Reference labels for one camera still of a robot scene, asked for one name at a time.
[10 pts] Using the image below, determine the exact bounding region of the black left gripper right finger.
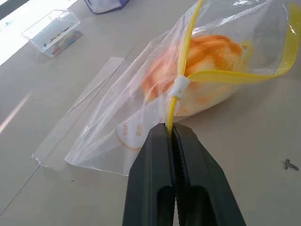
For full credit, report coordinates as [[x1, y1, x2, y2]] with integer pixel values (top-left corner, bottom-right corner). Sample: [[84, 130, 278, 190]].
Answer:
[[171, 124, 247, 226]]

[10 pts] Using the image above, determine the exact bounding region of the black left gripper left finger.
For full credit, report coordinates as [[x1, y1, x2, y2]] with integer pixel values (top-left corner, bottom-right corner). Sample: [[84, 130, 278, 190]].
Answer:
[[122, 124, 177, 226]]

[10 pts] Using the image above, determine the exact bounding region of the clear plastic organizer box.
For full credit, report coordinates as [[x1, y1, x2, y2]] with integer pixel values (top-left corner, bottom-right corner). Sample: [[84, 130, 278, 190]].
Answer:
[[21, 9, 83, 59]]

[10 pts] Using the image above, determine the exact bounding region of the flat clear plastic sheet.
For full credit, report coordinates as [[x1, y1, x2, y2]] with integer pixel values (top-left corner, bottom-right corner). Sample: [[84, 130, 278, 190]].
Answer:
[[31, 57, 132, 168]]

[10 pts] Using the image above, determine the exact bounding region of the purple-rimmed clear container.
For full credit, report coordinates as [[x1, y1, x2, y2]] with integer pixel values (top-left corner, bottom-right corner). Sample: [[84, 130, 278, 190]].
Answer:
[[84, 0, 133, 15]]

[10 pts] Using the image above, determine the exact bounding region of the clear yellow-zip plastic bag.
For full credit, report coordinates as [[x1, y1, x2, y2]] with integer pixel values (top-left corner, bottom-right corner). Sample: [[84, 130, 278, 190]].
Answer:
[[64, 0, 301, 177]]

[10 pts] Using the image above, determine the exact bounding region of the orange snack bun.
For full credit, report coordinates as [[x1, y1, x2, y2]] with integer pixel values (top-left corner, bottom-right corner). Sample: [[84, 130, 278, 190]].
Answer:
[[141, 34, 254, 117]]

